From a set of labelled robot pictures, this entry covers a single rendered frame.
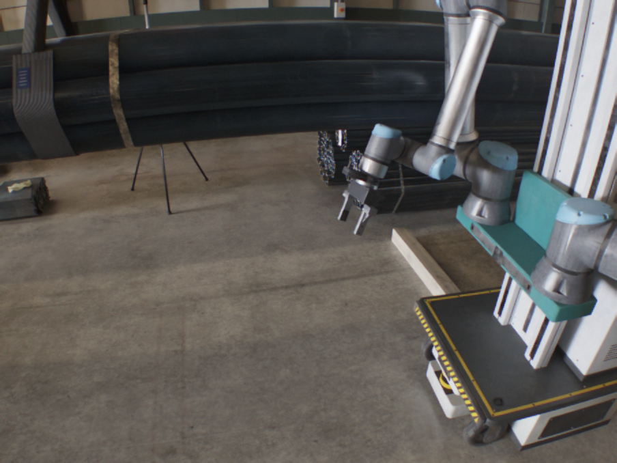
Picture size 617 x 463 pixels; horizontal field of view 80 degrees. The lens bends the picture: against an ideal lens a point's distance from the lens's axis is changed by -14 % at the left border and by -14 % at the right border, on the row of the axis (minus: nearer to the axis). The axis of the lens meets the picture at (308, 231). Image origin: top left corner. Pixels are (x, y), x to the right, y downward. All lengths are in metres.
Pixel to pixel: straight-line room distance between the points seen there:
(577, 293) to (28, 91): 1.85
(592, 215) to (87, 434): 1.98
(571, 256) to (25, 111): 1.77
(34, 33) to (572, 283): 1.92
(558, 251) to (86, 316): 2.30
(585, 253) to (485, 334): 0.74
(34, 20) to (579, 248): 1.90
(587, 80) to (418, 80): 0.61
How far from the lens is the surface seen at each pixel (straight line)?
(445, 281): 2.49
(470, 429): 1.76
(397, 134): 1.36
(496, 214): 1.62
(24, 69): 1.68
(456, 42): 1.54
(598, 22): 1.52
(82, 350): 2.37
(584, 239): 1.24
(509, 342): 1.85
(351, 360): 2.06
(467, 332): 1.84
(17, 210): 4.00
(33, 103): 1.63
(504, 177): 1.58
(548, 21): 13.11
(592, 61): 1.52
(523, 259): 1.47
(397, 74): 1.65
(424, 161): 1.37
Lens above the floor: 1.51
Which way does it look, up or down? 30 degrees down
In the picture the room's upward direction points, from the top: straight up
